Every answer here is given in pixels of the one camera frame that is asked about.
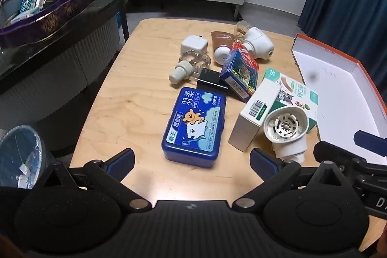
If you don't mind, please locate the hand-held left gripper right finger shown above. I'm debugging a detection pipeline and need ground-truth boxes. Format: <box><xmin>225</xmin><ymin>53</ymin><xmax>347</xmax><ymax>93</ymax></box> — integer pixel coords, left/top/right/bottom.
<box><xmin>232</xmin><ymin>148</ymin><xmax>354</xmax><ymax>213</ymax></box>

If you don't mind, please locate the white heater with clear bottle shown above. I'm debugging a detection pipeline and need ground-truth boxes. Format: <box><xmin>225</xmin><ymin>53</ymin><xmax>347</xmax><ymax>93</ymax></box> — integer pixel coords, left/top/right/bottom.
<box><xmin>234</xmin><ymin>21</ymin><xmax>275</xmax><ymax>60</ymax></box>

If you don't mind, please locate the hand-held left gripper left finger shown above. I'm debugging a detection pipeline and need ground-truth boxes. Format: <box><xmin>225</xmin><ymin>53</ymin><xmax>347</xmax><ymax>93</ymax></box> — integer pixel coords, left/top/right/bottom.
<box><xmin>42</xmin><ymin>148</ymin><xmax>152</xmax><ymax>214</ymax></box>

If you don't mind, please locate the clear plastic packet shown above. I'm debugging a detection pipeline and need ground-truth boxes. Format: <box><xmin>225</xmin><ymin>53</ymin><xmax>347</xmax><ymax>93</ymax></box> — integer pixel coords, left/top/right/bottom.
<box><xmin>169</xmin><ymin>49</ymin><xmax>211</xmax><ymax>84</ymax></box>

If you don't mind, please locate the white tray orange rim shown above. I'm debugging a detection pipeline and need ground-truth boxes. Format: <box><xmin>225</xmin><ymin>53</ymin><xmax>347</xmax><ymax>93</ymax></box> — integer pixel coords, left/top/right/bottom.
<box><xmin>291</xmin><ymin>33</ymin><xmax>387</xmax><ymax>166</ymax></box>

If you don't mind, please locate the white charger cube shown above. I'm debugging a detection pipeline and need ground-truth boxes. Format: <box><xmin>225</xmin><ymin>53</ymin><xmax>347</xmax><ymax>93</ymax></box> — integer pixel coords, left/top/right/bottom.
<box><xmin>181</xmin><ymin>34</ymin><xmax>209</xmax><ymax>53</ymax></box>

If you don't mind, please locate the blue and red card box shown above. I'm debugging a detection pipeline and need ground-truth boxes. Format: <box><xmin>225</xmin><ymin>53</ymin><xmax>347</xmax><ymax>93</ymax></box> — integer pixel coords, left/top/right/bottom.
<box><xmin>218</xmin><ymin>43</ymin><xmax>260</xmax><ymax>103</ymax></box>

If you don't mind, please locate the purple patterned tray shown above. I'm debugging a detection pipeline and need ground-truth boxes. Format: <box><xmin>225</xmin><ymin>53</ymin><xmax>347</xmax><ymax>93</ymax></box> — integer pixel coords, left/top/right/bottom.
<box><xmin>0</xmin><ymin>0</ymin><xmax>97</xmax><ymax>48</ymax></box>

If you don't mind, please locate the black oval glass table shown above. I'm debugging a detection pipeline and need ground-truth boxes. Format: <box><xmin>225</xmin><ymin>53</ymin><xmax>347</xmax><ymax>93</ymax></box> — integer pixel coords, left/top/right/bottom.
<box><xmin>0</xmin><ymin>0</ymin><xmax>130</xmax><ymax>153</ymax></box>

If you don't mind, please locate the brown hand cream tube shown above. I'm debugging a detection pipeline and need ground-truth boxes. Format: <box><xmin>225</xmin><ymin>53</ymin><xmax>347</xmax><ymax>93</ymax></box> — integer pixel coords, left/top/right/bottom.
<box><xmin>211</xmin><ymin>31</ymin><xmax>239</xmax><ymax>66</ymax></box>

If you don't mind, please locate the blue plastic floss pick box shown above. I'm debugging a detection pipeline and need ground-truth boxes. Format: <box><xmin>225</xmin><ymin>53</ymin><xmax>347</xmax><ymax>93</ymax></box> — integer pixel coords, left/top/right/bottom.
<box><xmin>161</xmin><ymin>87</ymin><xmax>227</xmax><ymax>168</ymax></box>

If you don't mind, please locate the white and green carton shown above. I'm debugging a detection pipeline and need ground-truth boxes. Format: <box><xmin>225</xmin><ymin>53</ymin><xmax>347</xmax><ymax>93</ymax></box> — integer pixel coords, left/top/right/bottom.
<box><xmin>228</xmin><ymin>67</ymin><xmax>319</xmax><ymax>153</ymax></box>

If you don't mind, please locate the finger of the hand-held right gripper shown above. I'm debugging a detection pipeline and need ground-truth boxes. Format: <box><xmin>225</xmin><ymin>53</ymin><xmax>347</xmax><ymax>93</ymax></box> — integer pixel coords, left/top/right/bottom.
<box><xmin>354</xmin><ymin>130</ymin><xmax>387</xmax><ymax>157</ymax></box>
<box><xmin>313</xmin><ymin>141</ymin><xmax>369</xmax><ymax>177</ymax></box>

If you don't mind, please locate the white plug-in heater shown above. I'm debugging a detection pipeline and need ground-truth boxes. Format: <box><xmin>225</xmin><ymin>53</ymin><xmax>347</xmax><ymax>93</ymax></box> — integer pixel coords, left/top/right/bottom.
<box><xmin>263</xmin><ymin>107</ymin><xmax>310</xmax><ymax>163</ymax></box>

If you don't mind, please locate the bin with clear liner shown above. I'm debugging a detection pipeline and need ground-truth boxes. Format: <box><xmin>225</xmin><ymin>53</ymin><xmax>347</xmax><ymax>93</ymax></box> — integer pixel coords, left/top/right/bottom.
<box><xmin>0</xmin><ymin>124</ymin><xmax>56</xmax><ymax>189</ymax></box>

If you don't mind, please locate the black charger plug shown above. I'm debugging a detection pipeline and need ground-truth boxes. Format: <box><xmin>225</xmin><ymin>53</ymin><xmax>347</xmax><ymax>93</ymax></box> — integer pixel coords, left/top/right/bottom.
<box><xmin>196</xmin><ymin>67</ymin><xmax>229</xmax><ymax>91</ymax></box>

